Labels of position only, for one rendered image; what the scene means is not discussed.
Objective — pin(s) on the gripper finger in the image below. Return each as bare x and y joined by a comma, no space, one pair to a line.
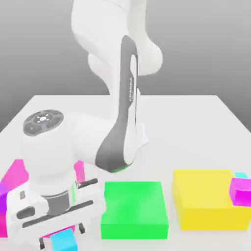
82,228
41,243

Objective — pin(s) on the small magenta cube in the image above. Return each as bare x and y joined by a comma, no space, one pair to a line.
241,191

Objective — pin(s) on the small purple cube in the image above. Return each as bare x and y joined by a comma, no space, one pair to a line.
2,198

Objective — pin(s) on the large yellow box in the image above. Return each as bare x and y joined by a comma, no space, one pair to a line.
202,198

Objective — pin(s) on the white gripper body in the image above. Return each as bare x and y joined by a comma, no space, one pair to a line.
58,220

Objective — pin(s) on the small cyan cube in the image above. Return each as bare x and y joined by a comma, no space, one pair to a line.
62,240
240,175

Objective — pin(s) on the large green box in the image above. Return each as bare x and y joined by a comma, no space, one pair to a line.
133,207

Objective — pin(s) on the large pink box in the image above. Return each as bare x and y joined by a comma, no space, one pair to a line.
14,174

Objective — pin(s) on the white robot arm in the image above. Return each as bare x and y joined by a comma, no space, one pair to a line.
109,58

